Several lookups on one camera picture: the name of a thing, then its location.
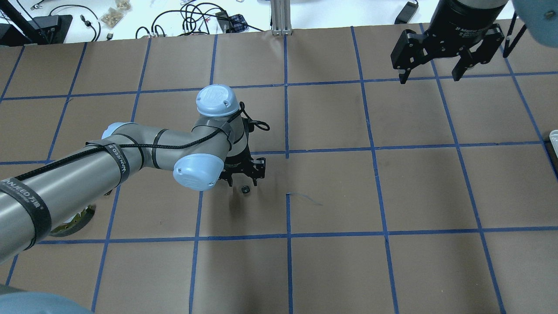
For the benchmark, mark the black power adapter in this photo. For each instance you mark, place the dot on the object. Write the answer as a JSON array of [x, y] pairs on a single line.
[[407, 12]]

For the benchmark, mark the aluminium frame post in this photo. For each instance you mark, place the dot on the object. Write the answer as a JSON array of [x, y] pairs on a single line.
[[281, 17]]

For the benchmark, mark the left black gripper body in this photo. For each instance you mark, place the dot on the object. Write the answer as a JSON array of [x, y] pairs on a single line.
[[239, 166]]

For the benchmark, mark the olive brake shoe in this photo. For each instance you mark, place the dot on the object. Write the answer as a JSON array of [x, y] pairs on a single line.
[[75, 223]]

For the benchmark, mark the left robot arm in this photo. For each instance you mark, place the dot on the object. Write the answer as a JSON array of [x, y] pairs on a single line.
[[33, 204]]

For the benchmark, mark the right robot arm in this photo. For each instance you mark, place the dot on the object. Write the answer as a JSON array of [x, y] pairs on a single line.
[[539, 17]]

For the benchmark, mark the bag of wooden pieces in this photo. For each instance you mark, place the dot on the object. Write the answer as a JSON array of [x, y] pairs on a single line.
[[115, 13]]

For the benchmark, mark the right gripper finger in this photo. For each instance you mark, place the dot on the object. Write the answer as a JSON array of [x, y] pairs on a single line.
[[467, 60], [409, 52]]

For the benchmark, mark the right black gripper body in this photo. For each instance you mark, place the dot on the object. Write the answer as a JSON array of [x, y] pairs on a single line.
[[463, 22]]

